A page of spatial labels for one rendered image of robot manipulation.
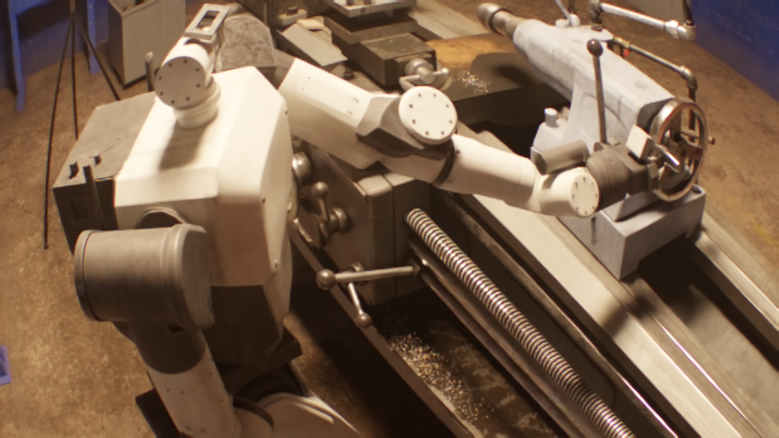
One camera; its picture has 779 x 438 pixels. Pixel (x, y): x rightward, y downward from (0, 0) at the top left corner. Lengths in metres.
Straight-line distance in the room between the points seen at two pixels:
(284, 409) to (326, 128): 0.36
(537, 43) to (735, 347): 0.81
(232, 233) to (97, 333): 2.05
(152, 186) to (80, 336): 2.07
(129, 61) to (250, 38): 3.49
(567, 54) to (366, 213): 0.57
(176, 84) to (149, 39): 3.72
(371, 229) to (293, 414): 0.81
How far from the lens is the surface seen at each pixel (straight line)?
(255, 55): 1.08
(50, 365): 2.82
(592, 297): 1.51
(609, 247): 1.55
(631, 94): 1.50
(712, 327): 1.67
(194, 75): 0.83
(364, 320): 1.89
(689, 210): 1.66
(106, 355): 2.76
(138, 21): 4.49
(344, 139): 1.12
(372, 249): 1.90
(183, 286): 0.72
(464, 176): 1.18
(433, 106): 1.14
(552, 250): 1.61
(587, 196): 1.25
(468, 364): 2.01
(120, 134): 0.96
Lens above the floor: 1.81
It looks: 35 degrees down
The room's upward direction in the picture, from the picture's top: 3 degrees counter-clockwise
